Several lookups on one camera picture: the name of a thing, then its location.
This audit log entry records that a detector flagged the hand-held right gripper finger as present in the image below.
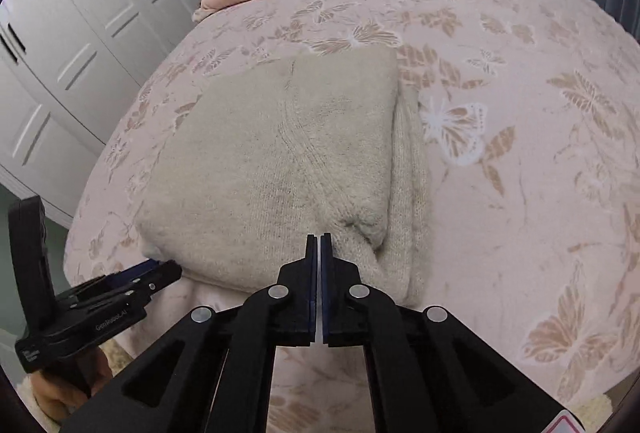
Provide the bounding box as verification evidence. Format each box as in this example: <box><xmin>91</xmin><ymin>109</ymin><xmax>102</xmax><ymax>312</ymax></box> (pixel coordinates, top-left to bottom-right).
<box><xmin>59</xmin><ymin>233</ymin><xmax>319</xmax><ymax>433</ymax></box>
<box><xmin>320</xmin><ymin>233</ymin><xmax>586</xmax><ymax>433</ymax></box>

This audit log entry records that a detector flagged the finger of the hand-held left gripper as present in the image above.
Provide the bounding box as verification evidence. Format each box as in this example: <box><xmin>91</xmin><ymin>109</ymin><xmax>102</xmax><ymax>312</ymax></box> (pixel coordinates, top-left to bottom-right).
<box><xmin>70</xmin><ymin>259</ymin><xmax>163</xmax><ymax>296</ymax></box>
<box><xmin>55</xmin><ymin>262</ymin><xmax>183</xmax><ymax>314</ymax></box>

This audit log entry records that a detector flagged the cream knit sweater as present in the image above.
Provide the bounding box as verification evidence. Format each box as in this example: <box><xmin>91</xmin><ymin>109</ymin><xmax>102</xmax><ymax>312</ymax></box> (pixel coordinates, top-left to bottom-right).
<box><xmin>135</xmin><ymin>47</ymin><xmax>433</xmax><ymax>309</ymax></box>

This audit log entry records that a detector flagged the person's left hand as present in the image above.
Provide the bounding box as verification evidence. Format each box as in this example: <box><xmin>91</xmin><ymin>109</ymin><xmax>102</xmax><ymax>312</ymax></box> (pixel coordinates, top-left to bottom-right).
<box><xmin>31</xmin><ymin>347</ymin><xmax>112</xmax><ymax>420</ymax></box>

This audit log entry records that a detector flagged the pink butterfly bedspread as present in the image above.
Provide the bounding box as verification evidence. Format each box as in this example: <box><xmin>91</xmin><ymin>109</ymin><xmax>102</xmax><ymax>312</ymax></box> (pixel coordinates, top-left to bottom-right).
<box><xmin>64</xmin><ymin>0</ymin><xmax>640</xmax><ymax>433</ymax></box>

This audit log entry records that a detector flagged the white wardrobe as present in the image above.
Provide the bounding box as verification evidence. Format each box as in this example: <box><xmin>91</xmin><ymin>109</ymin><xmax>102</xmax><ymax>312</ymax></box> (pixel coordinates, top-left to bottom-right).
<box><xmin>0</xmin><ymin>0</ymin><xmax>216</xmax><ymax>229</ymax></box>

